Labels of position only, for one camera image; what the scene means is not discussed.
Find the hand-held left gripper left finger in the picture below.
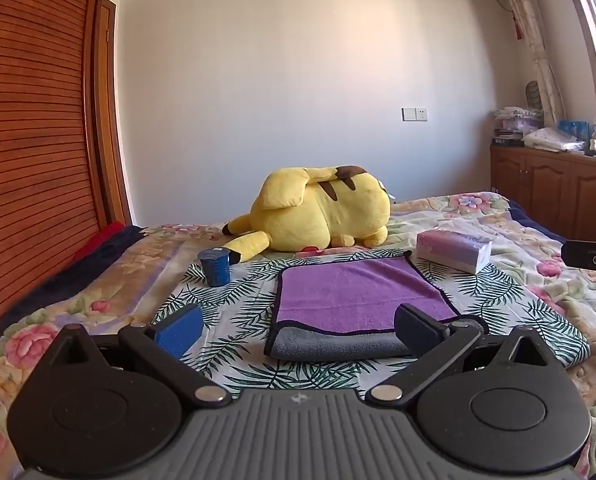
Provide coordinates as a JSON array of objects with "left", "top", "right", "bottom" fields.
[{"left": 58, "top": 304, "right": 233, "bottom": 407}]

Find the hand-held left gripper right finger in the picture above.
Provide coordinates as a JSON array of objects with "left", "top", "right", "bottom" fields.
[{"left": 365, "top": 304, "right": 545, "bottom": 407}]

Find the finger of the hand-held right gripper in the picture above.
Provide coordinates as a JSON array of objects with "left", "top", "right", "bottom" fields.
[{"left": 561, "top": 241, "right": 596, "bottom": 267}]

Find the purple and grey towel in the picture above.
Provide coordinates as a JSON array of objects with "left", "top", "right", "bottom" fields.
[{"left": 264, "top": 250, "right": 485, "bottom": 361}]

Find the leaf print cloth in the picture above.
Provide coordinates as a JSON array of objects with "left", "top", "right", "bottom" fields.
[{"left": 151, "top": 249, "right": 592, "bottom": 392}]

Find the blue cylindrical can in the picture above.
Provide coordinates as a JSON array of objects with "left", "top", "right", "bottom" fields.
[{"left": 198, "top": 248, "right": 233, "bottom": 288}]

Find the wooden cabinet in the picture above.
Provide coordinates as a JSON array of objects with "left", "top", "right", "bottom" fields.
[{"left": 490, "top": 144, "right": 596, "bottom": 242}]

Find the pink purple tissue packet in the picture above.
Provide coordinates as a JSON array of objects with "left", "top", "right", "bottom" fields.
[{"left": 416, "top": 229, "right": 493, "bottom": 275}]

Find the white cloth bundle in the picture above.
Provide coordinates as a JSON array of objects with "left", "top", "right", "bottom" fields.
[{"left": 522, "top": 126, "right": 586, "bottom": 152}]

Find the red cloth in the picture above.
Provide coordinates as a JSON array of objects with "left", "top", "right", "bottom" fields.
[{"left": 72, "top": 221, "right": 128, "bottom": 263}]

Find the blue box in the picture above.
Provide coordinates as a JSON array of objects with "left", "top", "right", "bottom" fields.
[{"left": 558, "top": 120, "right": 591, "bottom": 139}]

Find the dark blue blanket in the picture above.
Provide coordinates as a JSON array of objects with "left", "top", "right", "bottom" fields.
[{"left": 0, "top": 225, "right": 148, "bottom": 341}]

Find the clutter on cabinet top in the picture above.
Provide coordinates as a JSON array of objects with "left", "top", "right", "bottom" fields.
[{"left": 493, "top": 106, "right": 544, "bottom": 148}]

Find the yellow plush toy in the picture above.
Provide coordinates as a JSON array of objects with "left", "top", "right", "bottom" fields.
[{"left": 222, "top": 164, "right": 393, "bottom": 265}]

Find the patterned curtain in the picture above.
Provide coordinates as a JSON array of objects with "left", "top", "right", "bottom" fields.
[{"left": 488, "top": 0, "right": 566, "bottom": 126}]

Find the wooden slatted wardrobe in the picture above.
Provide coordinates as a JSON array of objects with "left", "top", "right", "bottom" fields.
[{"left": 0, "top": 0, "right": 132, "bottom": 352}]

